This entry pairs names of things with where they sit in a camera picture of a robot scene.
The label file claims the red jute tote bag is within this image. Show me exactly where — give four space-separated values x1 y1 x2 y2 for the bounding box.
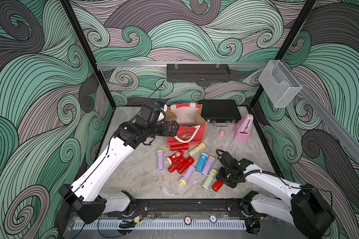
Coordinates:
166 103 206 146

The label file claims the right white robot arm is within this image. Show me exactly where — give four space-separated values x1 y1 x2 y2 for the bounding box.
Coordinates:
216 149 335 239

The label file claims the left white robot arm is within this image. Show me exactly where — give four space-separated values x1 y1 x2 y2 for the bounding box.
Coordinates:
59 121 179 224

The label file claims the purple flashlight right of blue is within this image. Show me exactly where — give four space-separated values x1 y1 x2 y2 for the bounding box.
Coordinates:
201 156 215 176

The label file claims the pale green flashlight lower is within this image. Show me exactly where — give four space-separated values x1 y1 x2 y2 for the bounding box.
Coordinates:
202 168 218 190

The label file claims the pale green flashlight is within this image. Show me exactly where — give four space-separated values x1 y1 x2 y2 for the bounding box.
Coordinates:
188 142 206 157
202 168 218 190

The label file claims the purple flashlight far left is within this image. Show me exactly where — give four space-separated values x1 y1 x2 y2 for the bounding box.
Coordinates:
157 149 164 171

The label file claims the blue flashlight white head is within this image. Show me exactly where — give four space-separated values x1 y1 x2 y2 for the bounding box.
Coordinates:
195 153 208 172

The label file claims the red flashlight white head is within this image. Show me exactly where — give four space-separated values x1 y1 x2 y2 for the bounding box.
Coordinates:
166 150 184 165

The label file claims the pale green flashlight upper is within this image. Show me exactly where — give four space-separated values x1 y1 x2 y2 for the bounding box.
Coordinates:
188 142 206 157

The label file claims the pink metronome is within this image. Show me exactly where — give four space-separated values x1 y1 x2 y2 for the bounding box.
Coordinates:
233 114 254 141

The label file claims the purple flashlight yellow head bottom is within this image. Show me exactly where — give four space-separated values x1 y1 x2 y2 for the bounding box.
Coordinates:
179 165 195 186

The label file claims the black hard carry case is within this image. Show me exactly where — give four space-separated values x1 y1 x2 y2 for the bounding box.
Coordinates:
199 100 241 127

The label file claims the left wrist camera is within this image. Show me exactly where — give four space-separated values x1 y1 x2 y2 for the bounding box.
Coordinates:
138 101 168 123

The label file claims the black wall shelf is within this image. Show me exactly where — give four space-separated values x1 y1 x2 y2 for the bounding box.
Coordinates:
166 63 231 83

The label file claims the clear plastic wall bin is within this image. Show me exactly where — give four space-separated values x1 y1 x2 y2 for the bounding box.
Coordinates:
259 60 302 108

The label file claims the white perforated cable tray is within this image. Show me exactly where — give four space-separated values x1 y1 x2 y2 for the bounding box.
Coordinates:
72 219 246 231

